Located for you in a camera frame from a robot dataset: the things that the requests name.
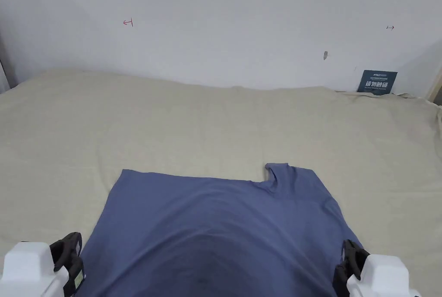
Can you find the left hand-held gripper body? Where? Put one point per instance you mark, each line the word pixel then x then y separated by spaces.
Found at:
pixel 29 269

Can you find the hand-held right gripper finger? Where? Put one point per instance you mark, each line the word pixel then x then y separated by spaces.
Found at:
pixel 354 259
pixel 341 279

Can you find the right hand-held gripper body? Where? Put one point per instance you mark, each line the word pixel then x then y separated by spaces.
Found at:
pixel 380 276

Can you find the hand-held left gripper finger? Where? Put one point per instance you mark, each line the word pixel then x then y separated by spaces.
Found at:
pixel 76 274
pixel 67 248

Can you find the blue shirt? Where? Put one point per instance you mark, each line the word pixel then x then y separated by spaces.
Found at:
pixel 214 235

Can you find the bed with beige sheet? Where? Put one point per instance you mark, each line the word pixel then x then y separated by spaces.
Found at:
pixel 172 121

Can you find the dark blue printed card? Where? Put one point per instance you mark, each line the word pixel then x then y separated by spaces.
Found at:
pixel 377 83

